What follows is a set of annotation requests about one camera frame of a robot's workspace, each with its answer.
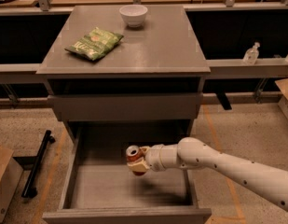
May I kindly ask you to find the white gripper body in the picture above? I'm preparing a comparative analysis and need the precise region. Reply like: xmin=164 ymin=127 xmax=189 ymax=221
xmin=144 ymin=145 xmax=165 ymax=172

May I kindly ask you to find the red coke can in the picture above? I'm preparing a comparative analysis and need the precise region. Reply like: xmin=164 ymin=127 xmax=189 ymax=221
xmin=126 ymin=146 xmax=145 ymax=175

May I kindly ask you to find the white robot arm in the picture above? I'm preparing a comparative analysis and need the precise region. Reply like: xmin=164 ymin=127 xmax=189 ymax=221
xmin=126 ymin=137 xmax=288 ymax=212

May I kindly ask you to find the open grey middle drawer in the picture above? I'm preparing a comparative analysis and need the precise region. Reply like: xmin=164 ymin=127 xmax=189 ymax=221
xmin=43 ymin=121 xmax=212 ymax=224

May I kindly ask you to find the closed grey top drawer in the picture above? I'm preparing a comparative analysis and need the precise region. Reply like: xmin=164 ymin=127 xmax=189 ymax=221
xmin=48 ymin=93 xmax=202 ymax=121

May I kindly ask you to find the grey drawer cabinet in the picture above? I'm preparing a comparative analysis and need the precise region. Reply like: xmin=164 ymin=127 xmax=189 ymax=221
xmin=37 ymin=5 xmax=210 ymax=136

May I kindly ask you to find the black metal bar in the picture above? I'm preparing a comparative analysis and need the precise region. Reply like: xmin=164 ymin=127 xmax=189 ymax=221
xmin=21 ymin=130 xmax=55 ymax=198

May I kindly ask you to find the green chip bag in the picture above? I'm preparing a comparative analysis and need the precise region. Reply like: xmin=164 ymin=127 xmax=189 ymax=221
xmin=65 ymin=27 xmax=124 ymax=61

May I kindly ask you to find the brown cardboard box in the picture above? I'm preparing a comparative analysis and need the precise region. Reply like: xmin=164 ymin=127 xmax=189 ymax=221
xmin=0 ymin=145 xmax=23 ymax=224

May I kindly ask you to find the white ceramic bowl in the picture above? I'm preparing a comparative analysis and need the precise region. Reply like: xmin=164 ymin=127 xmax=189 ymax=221
xmin=119 ymin=5 xmax=148 ymax=27

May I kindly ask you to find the clear plastic bottle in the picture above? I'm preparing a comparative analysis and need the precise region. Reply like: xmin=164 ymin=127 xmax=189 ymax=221
xmin=243 ymin=42 xmax=260 ymax=65

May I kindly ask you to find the grey metal rail shelf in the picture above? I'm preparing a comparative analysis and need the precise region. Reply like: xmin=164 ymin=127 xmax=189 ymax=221
xmin=0 ymin=58 xmax=288 ymax=84

